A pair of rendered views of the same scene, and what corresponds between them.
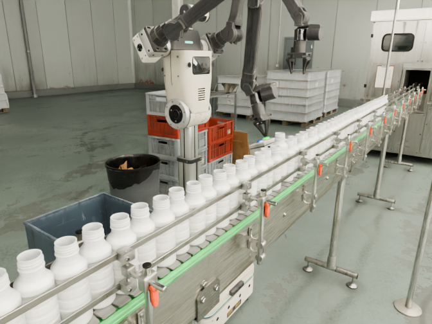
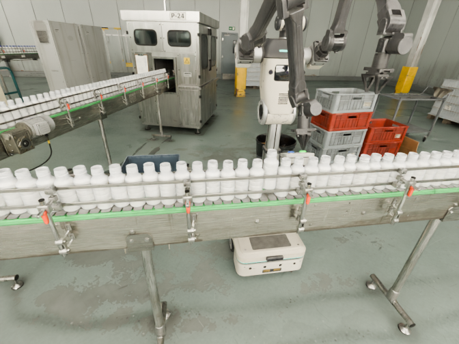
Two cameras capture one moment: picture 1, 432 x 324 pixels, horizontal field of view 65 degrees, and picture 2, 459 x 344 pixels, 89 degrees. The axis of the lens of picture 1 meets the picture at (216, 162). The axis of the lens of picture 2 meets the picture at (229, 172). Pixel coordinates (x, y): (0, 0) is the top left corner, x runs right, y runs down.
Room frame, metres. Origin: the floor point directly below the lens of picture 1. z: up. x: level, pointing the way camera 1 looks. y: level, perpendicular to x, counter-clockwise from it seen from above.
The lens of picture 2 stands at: (0.52, -0.71, 1.55)
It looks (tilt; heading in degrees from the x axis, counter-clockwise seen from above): 28 degrees down; 45
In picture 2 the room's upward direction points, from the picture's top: 2 degrees clockwise
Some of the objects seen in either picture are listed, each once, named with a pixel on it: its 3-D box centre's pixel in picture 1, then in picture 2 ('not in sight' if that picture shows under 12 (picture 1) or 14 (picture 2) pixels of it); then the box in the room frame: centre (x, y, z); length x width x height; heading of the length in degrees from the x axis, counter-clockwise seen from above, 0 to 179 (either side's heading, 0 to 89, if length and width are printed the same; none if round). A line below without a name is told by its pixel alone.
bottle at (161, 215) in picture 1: (162, 230); (101, 187); (0.70, 0.12, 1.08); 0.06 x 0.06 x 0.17
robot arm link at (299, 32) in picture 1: (301, 35); (386, 46); (1.69, -0.40, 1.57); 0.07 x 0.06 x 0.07; 55
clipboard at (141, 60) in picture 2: not in sight; (141, 64); (2.58, 3.57, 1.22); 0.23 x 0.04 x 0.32; 127
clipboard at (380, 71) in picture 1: (384, 76); not in sight; (5.02, -2.41, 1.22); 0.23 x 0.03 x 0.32; 55
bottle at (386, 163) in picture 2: (324, 138); (382, 171); (1.65, -0.54, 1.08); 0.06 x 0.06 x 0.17
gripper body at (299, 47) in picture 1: (299, 48); (380, 63); (1.69, -0.39, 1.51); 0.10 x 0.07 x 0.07; 55
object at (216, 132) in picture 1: (209, 130); (377, 130); (4.30, 0.09, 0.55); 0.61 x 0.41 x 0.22; 148
